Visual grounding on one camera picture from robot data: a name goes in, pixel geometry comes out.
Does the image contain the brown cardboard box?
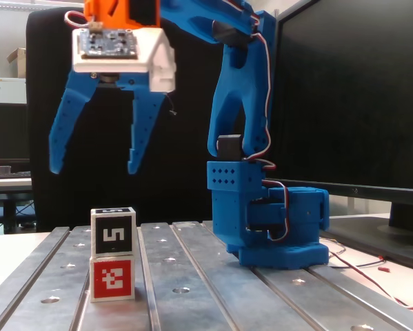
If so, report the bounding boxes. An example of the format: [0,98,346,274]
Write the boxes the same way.
[6,47,27,80]

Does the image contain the red white wire on table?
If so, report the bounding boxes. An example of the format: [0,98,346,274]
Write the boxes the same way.
[326,241,413,313]

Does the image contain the white background desk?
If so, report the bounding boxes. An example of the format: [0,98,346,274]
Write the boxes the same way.
[0,171,33,194]

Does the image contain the red white wrist cable loop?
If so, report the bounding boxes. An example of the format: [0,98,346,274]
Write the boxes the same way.
[63,10,90,29]

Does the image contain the red cube with marker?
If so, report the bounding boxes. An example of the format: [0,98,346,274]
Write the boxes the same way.
[89,254,136,303]

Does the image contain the black cube with marker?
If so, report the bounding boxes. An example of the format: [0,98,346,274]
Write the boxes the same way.
[90,206,138,257]

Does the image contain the white camera mount with board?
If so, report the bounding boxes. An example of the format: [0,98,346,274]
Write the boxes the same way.
[72,27,177,93]

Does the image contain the black cabinet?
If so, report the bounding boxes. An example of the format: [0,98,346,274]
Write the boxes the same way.
[0,102,30,163]

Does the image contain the slotted aluminium base plate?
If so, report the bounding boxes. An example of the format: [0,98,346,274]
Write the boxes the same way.
[0,220,413,331]

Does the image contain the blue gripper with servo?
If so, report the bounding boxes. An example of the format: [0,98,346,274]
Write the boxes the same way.
[48,71,170,174]

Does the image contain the black Dell monitor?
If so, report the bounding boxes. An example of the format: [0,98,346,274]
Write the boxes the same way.
[264,0,413,272]

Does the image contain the red white base servo cable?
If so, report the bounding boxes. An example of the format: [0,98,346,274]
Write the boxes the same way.
[260,178,292,242]

